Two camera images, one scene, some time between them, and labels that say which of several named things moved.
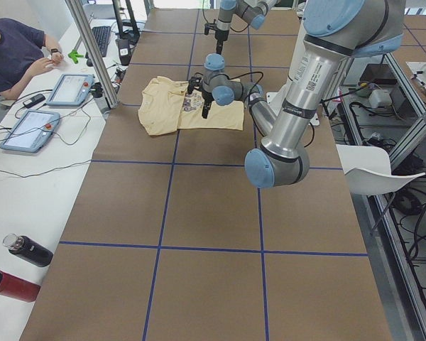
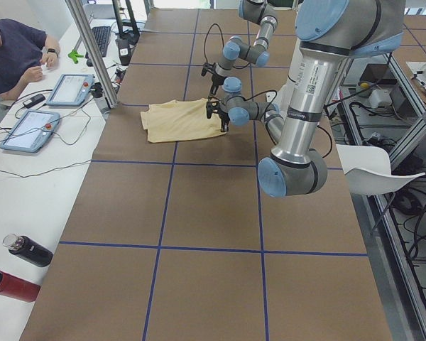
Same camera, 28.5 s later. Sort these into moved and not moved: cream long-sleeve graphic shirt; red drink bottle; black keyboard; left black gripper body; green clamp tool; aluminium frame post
Moved: cream long-sleeve graphic shirt; left black gripper body
Not moved: red drink bottle; black keyboard; green clamp tool; aluminium frame post
